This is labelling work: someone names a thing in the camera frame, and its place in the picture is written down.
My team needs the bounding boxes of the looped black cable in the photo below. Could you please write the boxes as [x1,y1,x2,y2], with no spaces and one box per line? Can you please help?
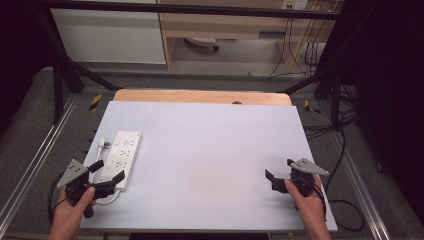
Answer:
[323,128,366,233]

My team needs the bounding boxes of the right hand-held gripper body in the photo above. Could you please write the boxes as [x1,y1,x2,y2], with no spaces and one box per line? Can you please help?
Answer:
[271,157,330,198]

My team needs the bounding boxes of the black metal frame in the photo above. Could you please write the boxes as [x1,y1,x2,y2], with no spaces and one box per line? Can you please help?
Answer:
[31,0,354,132]

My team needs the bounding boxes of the person's left hand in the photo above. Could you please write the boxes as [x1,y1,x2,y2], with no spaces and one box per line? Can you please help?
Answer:
[49,186,97,236]

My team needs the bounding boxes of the person's right hand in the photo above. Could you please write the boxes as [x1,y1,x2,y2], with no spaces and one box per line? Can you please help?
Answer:
[284,178,330,232]

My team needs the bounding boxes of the dark curtain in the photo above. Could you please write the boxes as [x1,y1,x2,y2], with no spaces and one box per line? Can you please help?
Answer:
[0,0,58,135]
[333,0,424,216]

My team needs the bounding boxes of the white power strip black plug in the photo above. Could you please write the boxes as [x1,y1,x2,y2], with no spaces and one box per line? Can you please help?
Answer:
[184,36,221,52]

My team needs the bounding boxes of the light wooden desk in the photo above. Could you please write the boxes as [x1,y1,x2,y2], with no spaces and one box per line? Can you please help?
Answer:
[155,0,338,72]

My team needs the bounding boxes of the white power strip cable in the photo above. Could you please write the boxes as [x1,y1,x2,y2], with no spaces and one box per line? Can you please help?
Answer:
[87,146,122,206]

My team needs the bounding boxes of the white cabinet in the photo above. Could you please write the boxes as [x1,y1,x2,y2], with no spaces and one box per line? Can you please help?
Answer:
[50,8,167,65]

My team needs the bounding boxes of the aluminium rail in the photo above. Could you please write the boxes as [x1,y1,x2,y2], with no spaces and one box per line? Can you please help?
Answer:
[0,94,81,223]
[328,131,392,240]

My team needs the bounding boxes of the hanging black cables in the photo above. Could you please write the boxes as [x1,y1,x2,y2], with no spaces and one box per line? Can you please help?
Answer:
[267,15,323,80]

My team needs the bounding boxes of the wooden table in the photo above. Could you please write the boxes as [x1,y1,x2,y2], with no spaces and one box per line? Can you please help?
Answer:
[112,88,293,107]

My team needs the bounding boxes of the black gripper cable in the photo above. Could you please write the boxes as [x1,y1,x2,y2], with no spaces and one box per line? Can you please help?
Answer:
[47,171,70,225]

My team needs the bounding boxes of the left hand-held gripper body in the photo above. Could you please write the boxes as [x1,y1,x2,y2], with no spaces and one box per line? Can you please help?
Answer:
[56,158,118,220]

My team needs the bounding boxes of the bundle of black cables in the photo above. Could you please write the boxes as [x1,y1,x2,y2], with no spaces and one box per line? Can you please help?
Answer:
[302,84,358,142]

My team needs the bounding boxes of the white wall socket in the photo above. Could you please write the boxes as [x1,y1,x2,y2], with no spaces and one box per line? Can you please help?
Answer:
[280,0,309,11]

